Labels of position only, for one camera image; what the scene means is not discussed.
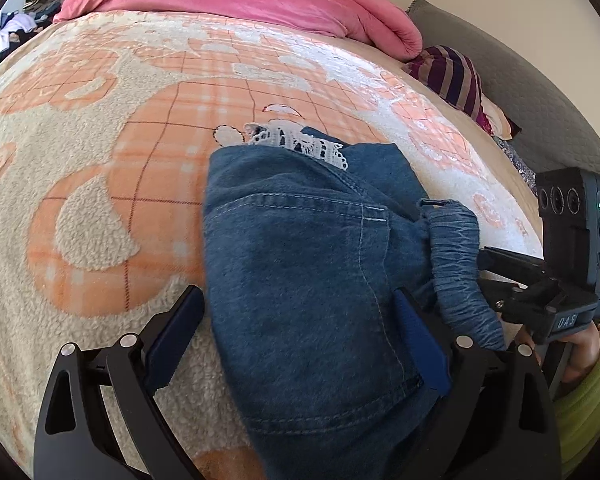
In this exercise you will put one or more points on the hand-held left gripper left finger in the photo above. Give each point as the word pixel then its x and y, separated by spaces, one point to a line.
pixel 175 340

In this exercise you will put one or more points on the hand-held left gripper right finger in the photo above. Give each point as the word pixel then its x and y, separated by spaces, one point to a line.
pixel 422 347

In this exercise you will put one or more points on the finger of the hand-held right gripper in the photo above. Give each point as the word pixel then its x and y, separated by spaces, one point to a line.
pixel 500 296
pixel 510 260

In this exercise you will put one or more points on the blue denim pants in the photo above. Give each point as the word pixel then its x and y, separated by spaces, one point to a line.
pixel 305 260

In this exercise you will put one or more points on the person's right forearm green sleeve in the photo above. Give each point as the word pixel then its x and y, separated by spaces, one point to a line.
pixel 587 420

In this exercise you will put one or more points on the person's right hand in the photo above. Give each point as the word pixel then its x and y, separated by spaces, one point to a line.
pixel 582 355

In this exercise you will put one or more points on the dark patterned sheet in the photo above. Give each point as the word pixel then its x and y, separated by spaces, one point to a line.
pixel 517 165

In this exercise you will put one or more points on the cream and maroon cloth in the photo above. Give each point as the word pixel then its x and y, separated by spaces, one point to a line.
pixel 497 120

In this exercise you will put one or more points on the grey padded headboard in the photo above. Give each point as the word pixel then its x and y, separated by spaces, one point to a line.
pixel 530 85

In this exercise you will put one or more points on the striped maroon pillow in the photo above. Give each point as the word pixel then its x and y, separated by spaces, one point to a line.
pixel 450 80

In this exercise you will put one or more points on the peach printed fleece blanket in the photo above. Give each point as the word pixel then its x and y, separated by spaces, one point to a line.
pixel 80 160

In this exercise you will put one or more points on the pink duvet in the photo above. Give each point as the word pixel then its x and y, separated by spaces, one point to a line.
pixel 230 0

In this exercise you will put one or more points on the pile of clothes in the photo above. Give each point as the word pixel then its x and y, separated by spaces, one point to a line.
pixel 27 20

